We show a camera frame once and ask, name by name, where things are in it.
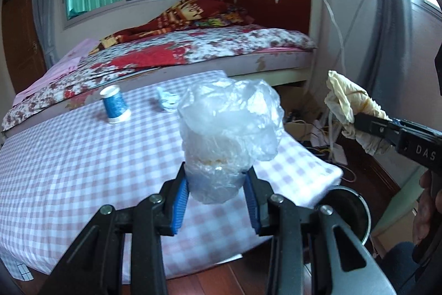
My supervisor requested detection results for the pink checkered tablecloth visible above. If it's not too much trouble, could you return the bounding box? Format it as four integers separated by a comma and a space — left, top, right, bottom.
0, 70, 344, 282

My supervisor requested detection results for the beige glove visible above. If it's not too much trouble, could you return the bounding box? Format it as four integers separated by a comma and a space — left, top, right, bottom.
325, 70, 392, 155

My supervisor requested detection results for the person's right hand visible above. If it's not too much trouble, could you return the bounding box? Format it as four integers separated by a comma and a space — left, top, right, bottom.
412, 171, 442, 242

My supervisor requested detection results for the grey blue curtain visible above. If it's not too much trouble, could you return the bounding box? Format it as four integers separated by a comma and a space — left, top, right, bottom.
375, 0, 420, 123

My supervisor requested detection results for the white paper sheet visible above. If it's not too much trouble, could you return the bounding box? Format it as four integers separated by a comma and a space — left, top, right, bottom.
207, 253, 243, 264

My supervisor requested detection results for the pale green board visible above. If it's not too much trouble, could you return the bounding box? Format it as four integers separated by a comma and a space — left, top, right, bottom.
371, 164, 429, 247

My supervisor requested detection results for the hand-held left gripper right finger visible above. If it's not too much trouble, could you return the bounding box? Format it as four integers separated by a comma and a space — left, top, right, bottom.
243, 166, 398, 295

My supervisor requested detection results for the red scalloped headboard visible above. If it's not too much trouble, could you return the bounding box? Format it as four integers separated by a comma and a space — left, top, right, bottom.
223, 0, 323, 40

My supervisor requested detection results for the bed with floral sheet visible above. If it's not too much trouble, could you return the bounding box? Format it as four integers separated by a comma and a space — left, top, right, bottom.
2, 24, 316, 140

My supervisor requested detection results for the small blue paper cup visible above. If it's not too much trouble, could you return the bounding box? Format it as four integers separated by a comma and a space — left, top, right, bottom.
100, 85, 132, 124

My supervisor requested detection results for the red patterned blanket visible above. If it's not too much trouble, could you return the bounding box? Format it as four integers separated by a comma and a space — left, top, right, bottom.
90, 0, 254, 55

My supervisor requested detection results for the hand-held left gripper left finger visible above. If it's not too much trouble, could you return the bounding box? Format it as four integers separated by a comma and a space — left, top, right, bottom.
36, 162, 190, 295

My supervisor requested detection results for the white hanging cable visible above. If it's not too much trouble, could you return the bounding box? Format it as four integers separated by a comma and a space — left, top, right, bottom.
307, 0, 348, 74

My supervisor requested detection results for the grey sheer curtain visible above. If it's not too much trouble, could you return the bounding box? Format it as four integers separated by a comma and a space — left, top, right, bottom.
33, 0, 70, 66

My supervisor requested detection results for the clear plastic bag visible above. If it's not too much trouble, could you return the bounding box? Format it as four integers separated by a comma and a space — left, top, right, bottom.
177, 77, 285, 205

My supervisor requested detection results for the brown wooden door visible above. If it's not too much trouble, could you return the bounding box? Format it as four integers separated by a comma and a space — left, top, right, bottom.
2, 0, 47, 85

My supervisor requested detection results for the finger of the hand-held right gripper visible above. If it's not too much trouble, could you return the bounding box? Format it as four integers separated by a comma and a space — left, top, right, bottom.
392, 120, 442, 137
353, 113, 403, 148

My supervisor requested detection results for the person's dark trouser leg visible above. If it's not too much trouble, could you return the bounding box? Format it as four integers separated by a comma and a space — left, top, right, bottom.
388, 242, 442, 295

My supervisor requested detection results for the cardboard box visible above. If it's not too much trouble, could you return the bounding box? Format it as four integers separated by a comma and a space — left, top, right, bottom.
283, 119, 312, 141

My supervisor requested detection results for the pink bed sheet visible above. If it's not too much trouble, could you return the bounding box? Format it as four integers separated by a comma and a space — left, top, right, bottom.
12, 38, 104, 105

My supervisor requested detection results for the black trash can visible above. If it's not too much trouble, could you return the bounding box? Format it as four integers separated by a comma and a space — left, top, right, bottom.
319, 187, 372, 245

